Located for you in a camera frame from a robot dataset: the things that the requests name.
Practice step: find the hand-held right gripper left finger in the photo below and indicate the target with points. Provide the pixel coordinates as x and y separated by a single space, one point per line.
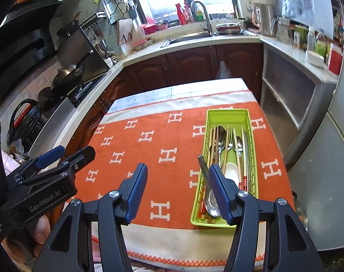
138 187

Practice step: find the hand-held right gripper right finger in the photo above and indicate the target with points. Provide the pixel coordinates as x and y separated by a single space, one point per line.
220 192

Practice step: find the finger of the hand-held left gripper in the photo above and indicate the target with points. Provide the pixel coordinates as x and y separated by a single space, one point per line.
51 155
81 158

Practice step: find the steel soup spoon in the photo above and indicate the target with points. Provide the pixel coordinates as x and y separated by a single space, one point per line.
213 204

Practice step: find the red patterned wooden chopstick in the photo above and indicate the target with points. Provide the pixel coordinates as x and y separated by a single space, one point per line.
245 182
241 182

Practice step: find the white ceramic spoon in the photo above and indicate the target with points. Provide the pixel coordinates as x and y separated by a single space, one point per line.
231 170

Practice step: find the steel fork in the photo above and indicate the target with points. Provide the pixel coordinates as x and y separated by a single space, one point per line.
230 144

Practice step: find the steel teaspoon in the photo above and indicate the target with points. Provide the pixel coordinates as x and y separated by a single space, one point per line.
239 144

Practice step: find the green utensil tray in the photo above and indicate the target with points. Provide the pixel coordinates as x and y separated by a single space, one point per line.
231 119

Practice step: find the person's left hand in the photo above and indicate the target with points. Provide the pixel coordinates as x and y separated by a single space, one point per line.
43 229

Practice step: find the flat steel stove shield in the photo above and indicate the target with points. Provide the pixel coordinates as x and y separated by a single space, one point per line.
53 127

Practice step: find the orange printed blanket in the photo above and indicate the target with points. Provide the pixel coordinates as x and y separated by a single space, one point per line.
186 147

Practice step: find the black frying pan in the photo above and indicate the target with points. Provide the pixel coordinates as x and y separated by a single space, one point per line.
48 97

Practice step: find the gas stove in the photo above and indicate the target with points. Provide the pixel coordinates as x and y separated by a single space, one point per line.
87 90

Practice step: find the black wok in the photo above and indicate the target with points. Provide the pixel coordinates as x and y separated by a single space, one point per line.
67 76

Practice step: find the stainless steel splash guard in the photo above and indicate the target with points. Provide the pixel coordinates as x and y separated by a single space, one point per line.
98 62

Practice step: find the light blue gridded table cover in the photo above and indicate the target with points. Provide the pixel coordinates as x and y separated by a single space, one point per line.
174 90

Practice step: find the steel cabinet frosted doors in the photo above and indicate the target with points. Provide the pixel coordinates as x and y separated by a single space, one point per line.
285 96

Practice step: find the hanging plastic bag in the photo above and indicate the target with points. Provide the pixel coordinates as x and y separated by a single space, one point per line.
223 72

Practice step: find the black range hood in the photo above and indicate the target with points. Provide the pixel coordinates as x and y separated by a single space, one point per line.
24 34

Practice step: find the white kitchen countertop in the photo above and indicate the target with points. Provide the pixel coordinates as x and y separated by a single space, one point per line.
149 52

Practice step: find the pink food container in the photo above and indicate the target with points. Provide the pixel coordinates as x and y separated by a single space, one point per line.
142 45

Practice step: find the dark wooden base cabinets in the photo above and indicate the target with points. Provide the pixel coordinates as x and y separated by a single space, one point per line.
189 65

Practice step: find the white cutting board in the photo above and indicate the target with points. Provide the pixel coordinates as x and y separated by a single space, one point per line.
123 31

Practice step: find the red basin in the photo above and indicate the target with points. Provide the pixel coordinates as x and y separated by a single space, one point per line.
152 28

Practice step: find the grey utensil holder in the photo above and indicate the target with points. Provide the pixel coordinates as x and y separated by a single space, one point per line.
132 12

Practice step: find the steel sink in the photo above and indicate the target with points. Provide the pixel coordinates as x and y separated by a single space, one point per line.
189 38

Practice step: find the pile of dishes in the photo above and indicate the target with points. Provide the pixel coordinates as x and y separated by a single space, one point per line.
228 28

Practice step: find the white bowl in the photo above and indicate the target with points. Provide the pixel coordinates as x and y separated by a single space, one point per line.
314 58

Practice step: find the steel faucet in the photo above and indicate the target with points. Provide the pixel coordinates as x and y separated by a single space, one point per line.
207 19

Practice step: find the glass teapot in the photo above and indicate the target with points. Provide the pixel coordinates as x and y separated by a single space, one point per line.
283 31

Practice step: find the red bottle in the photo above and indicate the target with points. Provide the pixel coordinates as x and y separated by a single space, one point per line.
181 15

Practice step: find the red canister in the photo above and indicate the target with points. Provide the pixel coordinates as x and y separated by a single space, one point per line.
335 61

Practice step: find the green box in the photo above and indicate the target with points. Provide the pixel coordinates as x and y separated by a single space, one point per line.
302 36

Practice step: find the white plastic bottle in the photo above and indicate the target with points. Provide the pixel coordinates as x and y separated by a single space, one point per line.
311 39

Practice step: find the electric kettle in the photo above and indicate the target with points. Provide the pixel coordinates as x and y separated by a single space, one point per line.
265 19

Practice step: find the green label oil bottle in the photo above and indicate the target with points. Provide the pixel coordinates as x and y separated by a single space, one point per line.
321 45

